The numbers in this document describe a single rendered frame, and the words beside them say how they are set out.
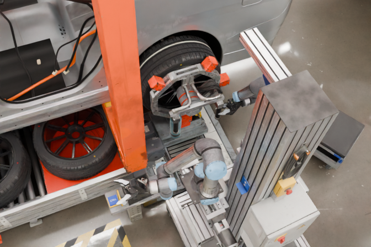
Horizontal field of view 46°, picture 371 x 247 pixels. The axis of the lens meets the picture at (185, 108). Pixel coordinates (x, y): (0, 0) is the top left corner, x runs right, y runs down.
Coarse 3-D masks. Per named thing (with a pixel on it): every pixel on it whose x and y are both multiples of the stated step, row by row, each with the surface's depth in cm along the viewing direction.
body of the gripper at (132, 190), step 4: (148, 184) 248; (132, 188) 247; (148, 188) 247; (132, 192) 245; (136, 192) 245; (140, 192) 250; (144, 192) 251; (148, 192) 247; (136, 196) 250; (140, 196) 252; (132, 200) 250
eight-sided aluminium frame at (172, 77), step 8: (200, 64) 313; (176, 72) 308; (184, 72) 312; (192, 72) 308; (200, 72) 311; (208, 72) 316; (216, 72) 326; (168, 80) 307; (176, 80) 308; (216, 80) 329; (152, 96) 314; (208, 96) 346; (152, 104) 322; (152, 112) 333; (160, 112) 335; (184, 112) 350
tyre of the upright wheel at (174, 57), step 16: (160, 48) 315; (176, 48) 312; (192, 48) 316; (208, 48) 329; (144, 64) 317; (160, 64) 309; (176, 64) 307; (192, 64) 314; (144, 80) 316; (144, 96) 324
